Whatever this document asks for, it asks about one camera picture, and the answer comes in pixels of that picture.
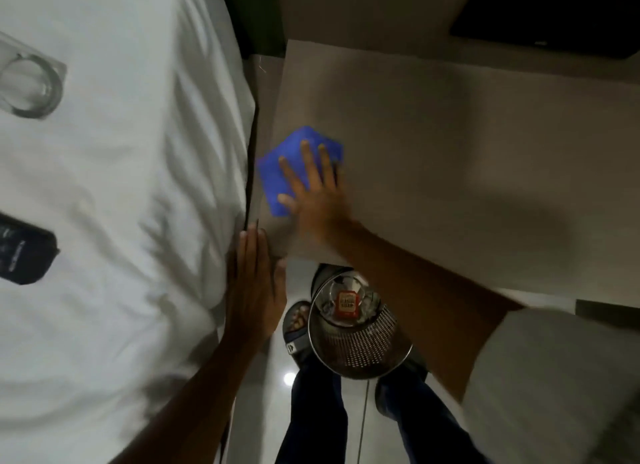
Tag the person's left hand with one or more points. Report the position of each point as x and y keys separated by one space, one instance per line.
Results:
x=255 y=299

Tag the person's right hand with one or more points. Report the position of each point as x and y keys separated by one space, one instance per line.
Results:
x=322 y=209

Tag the blue cleaning cloth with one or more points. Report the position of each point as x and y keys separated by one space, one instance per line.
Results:
x=277 y=171

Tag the black remote control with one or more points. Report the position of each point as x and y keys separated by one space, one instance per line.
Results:
x=22 y=251

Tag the clear drinking glass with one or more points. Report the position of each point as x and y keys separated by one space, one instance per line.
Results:
x=30 y=79

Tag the person's right forearm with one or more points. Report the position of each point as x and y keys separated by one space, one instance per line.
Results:
x=425 y=304

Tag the person's left forearm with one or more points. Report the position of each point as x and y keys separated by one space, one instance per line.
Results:
x=195 y=408

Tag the person's left black sandal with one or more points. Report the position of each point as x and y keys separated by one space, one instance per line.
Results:
x=296 y=329

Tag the person's left trouser leg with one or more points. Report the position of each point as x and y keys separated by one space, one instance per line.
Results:
x=312 y=418

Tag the person's trouser leg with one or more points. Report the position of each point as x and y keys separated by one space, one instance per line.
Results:
x=430 y=438
x=312 y=418

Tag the person's right trouser leg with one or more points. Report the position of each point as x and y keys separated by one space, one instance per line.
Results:
x=430 y=438

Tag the person's white right sleeve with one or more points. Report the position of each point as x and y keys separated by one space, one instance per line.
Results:
x=550 y=388

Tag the red paper packet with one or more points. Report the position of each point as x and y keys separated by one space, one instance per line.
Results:
x=347 y=305

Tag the perforated metal waste bin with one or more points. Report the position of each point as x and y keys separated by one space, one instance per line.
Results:
x=365 y=349

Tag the white bed with wrinkled sheet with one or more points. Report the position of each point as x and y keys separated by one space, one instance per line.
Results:
x=125 y=204

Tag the brown wooden table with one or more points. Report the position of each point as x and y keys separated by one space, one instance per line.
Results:
x=475 y=154

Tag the green padded headboard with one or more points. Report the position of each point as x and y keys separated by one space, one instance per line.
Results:
x=255 y=14

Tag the black wall panel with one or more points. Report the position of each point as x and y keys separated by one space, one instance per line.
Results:
x=550 y=19

